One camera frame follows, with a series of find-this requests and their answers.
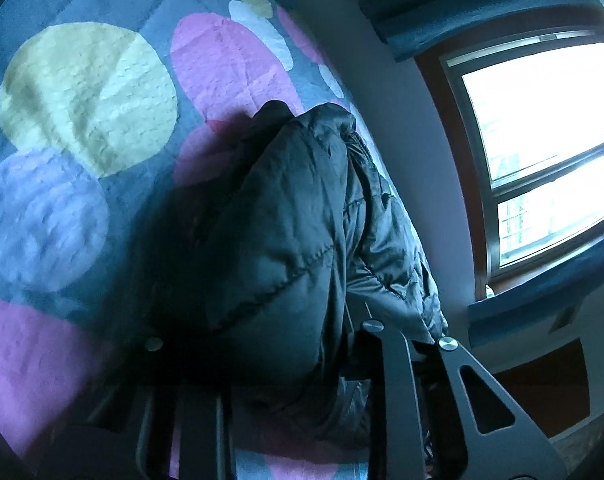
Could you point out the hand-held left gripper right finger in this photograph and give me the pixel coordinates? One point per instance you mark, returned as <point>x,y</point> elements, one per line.
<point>397,385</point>

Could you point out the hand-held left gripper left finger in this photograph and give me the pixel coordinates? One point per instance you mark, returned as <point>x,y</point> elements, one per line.
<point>202,435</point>

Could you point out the black puffer jacket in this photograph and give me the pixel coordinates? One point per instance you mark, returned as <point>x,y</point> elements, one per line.
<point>282,240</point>

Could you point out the dark brown wooden panel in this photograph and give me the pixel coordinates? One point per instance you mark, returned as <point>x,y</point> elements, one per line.
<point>542,390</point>

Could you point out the window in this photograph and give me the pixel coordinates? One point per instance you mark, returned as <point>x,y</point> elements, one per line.
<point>532,110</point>

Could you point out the circle-print bedspread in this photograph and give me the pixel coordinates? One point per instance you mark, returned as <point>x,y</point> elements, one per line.
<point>82,110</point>

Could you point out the teal curtain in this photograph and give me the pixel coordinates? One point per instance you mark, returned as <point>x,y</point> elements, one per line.
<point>432,10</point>

